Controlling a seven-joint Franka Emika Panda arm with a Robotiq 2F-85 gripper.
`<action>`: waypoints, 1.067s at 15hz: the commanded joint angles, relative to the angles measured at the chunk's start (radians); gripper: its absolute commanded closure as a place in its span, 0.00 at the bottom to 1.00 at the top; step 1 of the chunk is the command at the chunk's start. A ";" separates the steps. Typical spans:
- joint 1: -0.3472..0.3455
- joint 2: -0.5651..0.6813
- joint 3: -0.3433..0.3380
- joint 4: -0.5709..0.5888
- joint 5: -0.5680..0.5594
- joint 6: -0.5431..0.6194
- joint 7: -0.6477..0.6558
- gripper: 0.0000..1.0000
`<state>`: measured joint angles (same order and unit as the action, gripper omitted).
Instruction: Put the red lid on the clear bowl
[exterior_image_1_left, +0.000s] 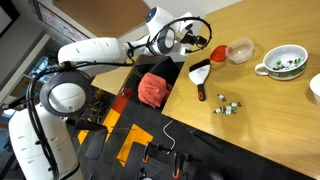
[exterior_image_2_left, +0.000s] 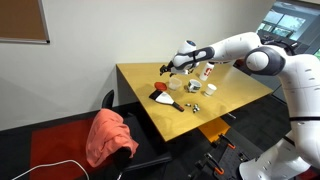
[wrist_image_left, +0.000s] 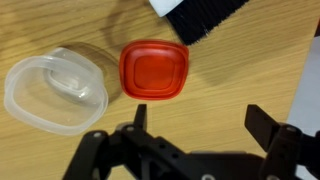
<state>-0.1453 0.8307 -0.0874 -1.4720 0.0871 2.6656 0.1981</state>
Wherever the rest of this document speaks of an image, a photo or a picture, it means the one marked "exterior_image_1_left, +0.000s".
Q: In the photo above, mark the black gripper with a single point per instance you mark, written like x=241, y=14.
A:
x=190, y=37

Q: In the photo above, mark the red round plastic lid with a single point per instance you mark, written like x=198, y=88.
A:
x=218, y=54

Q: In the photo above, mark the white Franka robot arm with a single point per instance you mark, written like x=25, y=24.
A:
x=93, y=50

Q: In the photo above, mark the clear plastic bowl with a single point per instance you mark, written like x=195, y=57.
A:
x=240, y=50

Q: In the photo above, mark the black chair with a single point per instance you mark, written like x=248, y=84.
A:
x=165, y=68

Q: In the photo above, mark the wrapped candy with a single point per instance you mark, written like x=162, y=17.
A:
x=218, y=110
x=234, y=105
x=228, y=111
x=221, y=97

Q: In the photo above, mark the salmon pink cloth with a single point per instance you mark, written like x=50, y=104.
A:
x=153, y=90

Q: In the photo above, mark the white green soup mug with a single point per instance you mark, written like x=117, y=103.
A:
x=285, y=63

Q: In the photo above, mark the small wooden side desk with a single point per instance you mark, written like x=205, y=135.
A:
x=113, y=81

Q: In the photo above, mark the brown cork board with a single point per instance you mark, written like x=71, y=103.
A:
x=106, y=15

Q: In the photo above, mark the black table leg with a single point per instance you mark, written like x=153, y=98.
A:
x=206, y=140

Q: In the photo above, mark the black perforated board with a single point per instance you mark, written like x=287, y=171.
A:
x=160, y=170

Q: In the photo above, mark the dark grey floor plate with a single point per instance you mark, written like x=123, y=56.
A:
x=96, y=143

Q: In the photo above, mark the printed wall poster board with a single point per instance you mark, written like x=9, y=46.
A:
x=63, y=25

